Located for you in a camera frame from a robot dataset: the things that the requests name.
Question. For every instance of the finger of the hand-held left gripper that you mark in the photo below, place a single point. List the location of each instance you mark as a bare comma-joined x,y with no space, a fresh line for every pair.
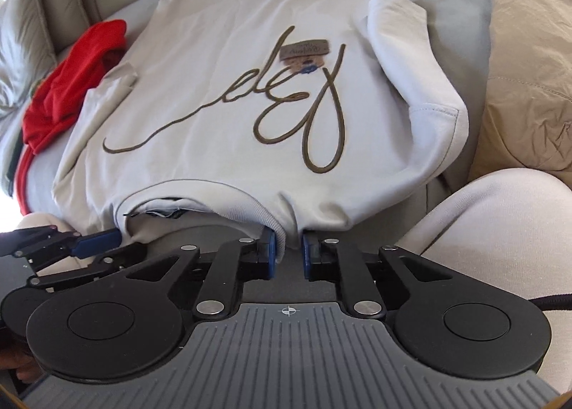
80,274
96,243

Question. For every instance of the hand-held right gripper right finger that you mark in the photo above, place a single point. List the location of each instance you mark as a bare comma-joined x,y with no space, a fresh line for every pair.
308,257

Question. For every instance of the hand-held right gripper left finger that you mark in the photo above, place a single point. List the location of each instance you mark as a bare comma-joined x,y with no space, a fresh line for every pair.
268,255

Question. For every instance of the white sweatshirt with brown script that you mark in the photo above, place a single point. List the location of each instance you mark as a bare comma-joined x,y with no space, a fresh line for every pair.
223,56

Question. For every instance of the person's left hand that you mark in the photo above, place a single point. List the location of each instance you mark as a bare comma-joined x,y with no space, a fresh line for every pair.
22,368

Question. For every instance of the dark green cloth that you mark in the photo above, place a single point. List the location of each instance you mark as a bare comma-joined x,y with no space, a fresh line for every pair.
14,158

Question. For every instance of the red garment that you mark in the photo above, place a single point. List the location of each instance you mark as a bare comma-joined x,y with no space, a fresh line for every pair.
67,91

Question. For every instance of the tan wrinkled pillow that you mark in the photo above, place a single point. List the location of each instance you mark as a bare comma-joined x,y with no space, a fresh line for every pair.
531,69

